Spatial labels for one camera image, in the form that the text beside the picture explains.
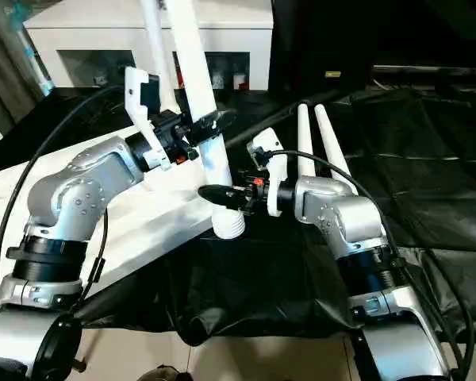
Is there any white plastic table leg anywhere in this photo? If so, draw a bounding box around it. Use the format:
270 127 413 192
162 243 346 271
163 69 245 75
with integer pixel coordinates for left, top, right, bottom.
313 104 352 185
162 0 248 240
295 103 319 180
138 0 181 117

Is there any white plastic table top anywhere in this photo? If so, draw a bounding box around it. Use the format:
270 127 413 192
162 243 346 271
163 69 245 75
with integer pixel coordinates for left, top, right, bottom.
0 123 248 314

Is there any white sideboard cabinet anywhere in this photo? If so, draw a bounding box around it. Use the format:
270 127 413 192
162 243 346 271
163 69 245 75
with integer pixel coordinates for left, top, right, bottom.
24 0 275 93

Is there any beige curtain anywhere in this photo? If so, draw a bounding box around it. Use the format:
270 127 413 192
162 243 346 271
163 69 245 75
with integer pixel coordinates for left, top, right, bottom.
0 0 56 140

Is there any black plastic mat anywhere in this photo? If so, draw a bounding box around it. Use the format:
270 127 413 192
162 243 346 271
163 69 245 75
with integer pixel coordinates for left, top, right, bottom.
0 83 476 346

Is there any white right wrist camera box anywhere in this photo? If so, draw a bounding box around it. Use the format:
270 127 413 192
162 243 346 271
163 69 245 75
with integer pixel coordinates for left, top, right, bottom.
248 128 290 218

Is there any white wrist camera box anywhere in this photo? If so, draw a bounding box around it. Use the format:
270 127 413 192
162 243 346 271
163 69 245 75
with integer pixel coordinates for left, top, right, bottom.
124 67 166 172
248 128 290 218

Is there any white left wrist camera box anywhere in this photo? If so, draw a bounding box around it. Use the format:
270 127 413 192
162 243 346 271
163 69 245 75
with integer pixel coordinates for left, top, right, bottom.
124 67 166 172

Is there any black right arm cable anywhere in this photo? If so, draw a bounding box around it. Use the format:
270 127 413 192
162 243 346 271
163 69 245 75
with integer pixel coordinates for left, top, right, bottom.
266 151 475 370

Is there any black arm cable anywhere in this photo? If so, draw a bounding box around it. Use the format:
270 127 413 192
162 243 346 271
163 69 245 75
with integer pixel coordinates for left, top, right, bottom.
0 84 129 302
266 151 475 370

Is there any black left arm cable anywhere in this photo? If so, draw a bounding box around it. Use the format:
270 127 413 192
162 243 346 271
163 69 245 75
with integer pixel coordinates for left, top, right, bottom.
0 84 129 302

